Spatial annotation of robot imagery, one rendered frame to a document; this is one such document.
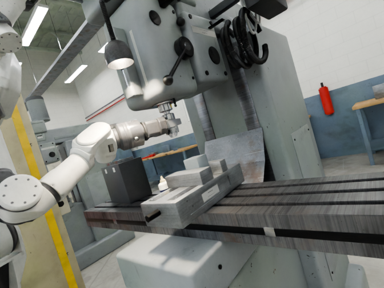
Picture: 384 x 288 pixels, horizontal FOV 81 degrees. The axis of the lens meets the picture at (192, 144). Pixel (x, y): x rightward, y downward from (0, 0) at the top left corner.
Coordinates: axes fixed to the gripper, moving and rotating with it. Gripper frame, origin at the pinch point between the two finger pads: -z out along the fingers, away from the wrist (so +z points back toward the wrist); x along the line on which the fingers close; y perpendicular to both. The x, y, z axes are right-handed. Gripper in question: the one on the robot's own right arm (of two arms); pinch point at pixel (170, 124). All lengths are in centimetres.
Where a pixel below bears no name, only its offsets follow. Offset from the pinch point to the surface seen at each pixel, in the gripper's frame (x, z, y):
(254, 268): -14, -8, 52
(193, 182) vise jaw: -13.2, 3.1, 19.3
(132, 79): -6.8, 9.8, -15.6
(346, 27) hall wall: 148, -394, -92
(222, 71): -0.6, -27.1, -15.0
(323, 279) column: -4, -45, 80
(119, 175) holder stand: 32.1, 18.6, 13.7
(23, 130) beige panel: 156, 72, -38
